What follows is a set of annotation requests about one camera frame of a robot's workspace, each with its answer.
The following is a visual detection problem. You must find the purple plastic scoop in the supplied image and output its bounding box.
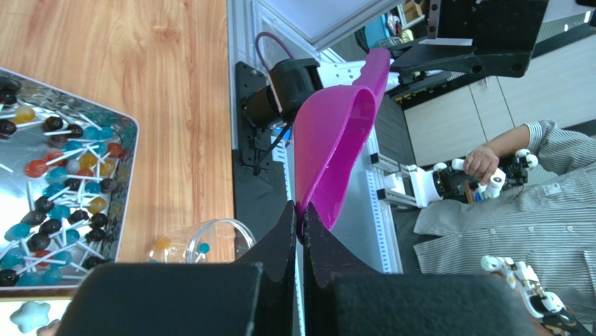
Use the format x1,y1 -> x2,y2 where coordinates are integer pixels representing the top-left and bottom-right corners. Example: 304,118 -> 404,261
293,48 -> 391,242

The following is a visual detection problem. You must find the person in striped shirt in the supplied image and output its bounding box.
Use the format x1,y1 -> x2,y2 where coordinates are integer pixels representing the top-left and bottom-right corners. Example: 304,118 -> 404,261
413,120 -> 595,324

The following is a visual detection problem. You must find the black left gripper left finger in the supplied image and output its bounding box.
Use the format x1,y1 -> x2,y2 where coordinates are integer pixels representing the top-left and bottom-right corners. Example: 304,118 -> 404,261
234,201 -> 297,335

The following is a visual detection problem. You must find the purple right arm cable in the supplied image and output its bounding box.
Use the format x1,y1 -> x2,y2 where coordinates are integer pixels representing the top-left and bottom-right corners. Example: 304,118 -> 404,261
254,31 -> 295,71

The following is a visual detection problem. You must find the gold tin of star candies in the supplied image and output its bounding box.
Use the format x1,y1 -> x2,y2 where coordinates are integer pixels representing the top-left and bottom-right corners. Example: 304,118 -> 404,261
1,298 -> 71,335

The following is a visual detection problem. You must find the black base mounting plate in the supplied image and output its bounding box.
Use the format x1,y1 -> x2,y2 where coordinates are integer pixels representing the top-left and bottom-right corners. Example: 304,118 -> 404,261
232,62 -> 291,241

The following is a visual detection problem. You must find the person's hand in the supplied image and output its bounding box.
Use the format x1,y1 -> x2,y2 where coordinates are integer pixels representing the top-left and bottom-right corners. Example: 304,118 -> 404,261
464,145 -> 499,186

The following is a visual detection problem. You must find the clear plastic jar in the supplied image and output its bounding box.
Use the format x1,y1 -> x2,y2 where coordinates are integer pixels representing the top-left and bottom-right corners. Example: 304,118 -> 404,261
147,218 -> 257,264

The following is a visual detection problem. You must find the pink tin of lollipops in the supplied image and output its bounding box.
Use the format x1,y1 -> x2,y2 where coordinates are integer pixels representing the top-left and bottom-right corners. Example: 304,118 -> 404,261
1,69 -> 139,300

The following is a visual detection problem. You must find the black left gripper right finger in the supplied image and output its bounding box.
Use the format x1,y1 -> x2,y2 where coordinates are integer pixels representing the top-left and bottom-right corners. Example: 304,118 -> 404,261
302,203 -> 381,335

